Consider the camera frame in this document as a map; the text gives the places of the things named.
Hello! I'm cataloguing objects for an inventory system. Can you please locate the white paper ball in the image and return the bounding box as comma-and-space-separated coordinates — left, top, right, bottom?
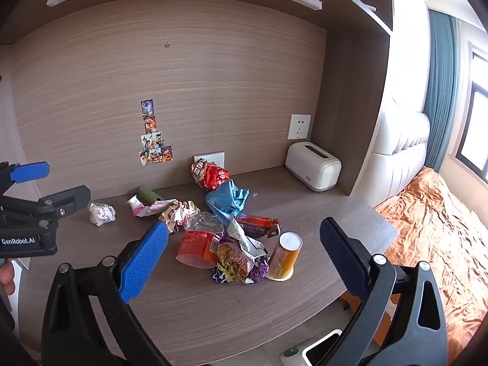
88, 202, 116, 227

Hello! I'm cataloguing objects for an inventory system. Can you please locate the pink white wrapper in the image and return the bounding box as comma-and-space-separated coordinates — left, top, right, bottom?
127, 195, 176, 217

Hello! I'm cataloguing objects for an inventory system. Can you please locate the green cylindrical case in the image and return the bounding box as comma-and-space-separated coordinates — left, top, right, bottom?
137, 186, 163, 206

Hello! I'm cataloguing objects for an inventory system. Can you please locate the red orange snack bag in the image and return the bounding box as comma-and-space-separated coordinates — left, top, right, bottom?
175, 230, 220, 269

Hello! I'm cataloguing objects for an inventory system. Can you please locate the clear plastic wrapper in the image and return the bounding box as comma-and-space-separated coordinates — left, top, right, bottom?
187, 212, 224, 236

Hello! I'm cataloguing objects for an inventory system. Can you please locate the red white snack bag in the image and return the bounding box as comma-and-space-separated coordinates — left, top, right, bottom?
191, 158, 230, 192

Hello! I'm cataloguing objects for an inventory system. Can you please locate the blue plastic bag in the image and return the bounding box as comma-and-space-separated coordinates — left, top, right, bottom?
205, 179, 250, 227

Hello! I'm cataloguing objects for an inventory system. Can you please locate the dark red small carton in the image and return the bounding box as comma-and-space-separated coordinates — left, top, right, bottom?
237, 216, 281, 239

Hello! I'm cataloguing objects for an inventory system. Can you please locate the green red white wrapper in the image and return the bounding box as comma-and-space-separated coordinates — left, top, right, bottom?
159, 200, 200, 233

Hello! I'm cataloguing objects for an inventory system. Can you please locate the white square trash bin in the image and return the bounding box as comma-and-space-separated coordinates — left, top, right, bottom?
280, 329, 343, 366

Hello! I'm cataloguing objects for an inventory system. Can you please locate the person's left hand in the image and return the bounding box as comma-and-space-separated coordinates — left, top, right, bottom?
0, 260, 15, 296

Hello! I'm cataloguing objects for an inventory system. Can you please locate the colourful sticker cluster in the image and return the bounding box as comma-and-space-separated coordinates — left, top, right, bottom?
139, 99, 174, 166

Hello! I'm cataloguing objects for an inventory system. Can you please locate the orange bed blanket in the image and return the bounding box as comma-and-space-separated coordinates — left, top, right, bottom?
375, 168, 487, 362

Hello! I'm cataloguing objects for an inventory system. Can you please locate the white toaster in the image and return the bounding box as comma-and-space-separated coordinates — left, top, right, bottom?
285, 141, 342, 192

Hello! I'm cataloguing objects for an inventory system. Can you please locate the white padded headboard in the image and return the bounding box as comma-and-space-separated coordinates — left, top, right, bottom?
353, 101, 430, 206

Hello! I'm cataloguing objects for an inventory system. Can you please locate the dark framed window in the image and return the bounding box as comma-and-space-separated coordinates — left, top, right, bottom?
456, 49, 488, 183

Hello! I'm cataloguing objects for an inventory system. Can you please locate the teal curtain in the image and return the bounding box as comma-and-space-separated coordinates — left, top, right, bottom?
423, 10, 460, 172

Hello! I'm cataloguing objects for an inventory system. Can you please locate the lower white wall socket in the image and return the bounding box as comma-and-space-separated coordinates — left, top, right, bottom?
194, 151, 225, 168

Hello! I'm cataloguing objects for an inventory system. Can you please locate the white wall socket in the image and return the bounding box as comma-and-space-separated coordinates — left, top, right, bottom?
287, 114, 311, 141
194, 151, 225, 168

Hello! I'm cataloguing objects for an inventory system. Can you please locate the upper white wall socket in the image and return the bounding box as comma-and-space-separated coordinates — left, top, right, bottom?
287, 114, 311, 141

